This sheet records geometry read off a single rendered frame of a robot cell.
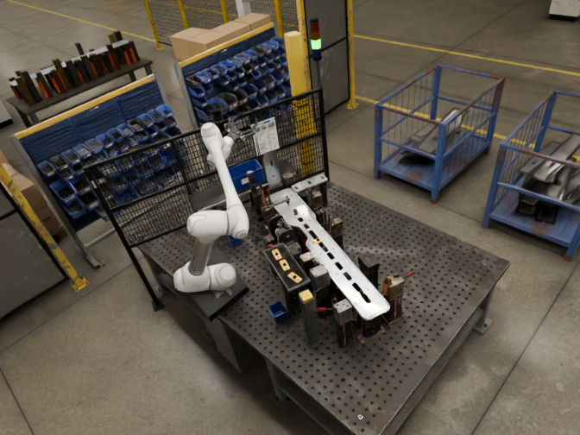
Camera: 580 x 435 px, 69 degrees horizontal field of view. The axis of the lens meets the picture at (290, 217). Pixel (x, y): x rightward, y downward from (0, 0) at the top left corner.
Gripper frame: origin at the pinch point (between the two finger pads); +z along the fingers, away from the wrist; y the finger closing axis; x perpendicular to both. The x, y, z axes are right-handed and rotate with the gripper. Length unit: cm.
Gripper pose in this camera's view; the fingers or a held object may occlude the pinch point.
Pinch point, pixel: (247, 119)
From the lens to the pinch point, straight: 286.0
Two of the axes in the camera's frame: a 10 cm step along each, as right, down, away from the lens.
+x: 0.6, -4.5, -8.9
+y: 8.7, 4.7, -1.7
